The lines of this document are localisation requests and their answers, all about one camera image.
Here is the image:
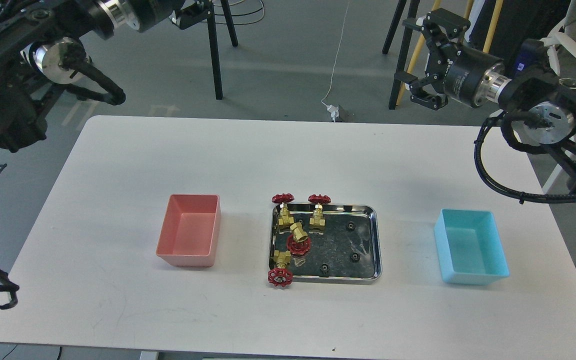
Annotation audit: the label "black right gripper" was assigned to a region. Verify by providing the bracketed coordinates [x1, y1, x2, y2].
[394, 8, 505, 111]

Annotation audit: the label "brass valve red handwheel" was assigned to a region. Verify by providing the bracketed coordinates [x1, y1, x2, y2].
[286, 221, 313, 256]

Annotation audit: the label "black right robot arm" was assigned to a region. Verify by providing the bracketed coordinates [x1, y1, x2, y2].
[394, 8, 576, 204]

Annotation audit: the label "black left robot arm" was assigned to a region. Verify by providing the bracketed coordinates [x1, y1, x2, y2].
[0, 0, 185, 153]

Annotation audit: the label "blue plastic box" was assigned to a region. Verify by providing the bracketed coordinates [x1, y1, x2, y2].
[434, 208, 510, 285]

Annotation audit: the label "brass valve back right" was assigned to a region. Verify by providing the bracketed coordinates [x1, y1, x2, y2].
[308, 194, 331, 235]

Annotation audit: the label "brass valve back left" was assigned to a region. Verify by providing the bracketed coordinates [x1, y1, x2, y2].
[271, 193, 295, 234]

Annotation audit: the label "brass valve front left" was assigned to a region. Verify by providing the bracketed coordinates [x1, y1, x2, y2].
[267, 249, 293, 288]

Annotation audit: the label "pink plastic box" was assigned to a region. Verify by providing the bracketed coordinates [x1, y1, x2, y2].
[155, 194, 221, 268]

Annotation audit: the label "black and yellow stand legs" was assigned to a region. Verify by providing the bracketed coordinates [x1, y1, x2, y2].
[382, 0, 503, 110]

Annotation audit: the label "black cabinet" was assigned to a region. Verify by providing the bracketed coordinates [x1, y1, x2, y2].
[464, 0, 570, 70]

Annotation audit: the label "shiny metal tray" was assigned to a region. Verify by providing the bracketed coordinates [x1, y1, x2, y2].
[288, 203, 382, 283]

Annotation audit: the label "black tripod leg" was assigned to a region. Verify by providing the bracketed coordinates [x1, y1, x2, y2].
[169, 0, 224, 100]

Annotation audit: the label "white power adapter with cable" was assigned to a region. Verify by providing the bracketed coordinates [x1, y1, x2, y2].
[320, 0, 352, 123]

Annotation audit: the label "black floor cables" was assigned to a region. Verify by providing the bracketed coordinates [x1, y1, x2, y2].
[168, 0, 265, 26]

